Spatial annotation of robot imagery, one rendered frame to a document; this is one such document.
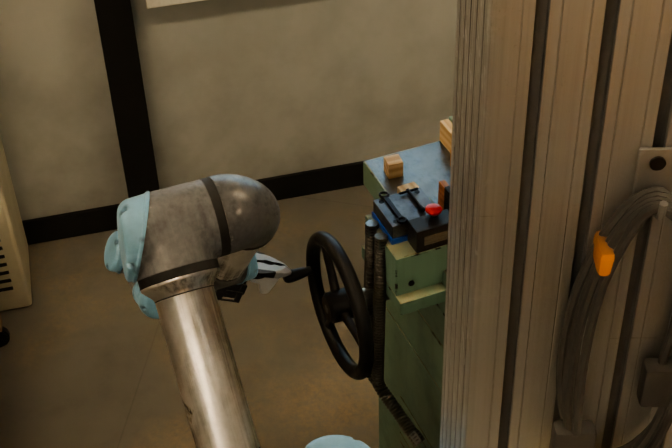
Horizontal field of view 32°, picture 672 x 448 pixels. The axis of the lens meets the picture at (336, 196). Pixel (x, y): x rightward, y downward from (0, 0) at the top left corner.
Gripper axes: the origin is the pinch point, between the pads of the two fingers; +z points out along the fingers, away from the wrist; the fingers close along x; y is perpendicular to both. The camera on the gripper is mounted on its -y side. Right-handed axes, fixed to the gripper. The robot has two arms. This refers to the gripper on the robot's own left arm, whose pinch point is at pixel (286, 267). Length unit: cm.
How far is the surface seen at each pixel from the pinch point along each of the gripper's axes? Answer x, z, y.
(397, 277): 19.9, 9.8, -12.8
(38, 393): -75, -8, 93
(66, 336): -94, 2, 86
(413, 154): -14.9, 26.3, -22.8
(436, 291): 21.1, 18.4, -11.9
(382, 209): 11.0, 6.7, -21.3
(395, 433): -5, 49, 41
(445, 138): -14.4, 31.5, -28.1
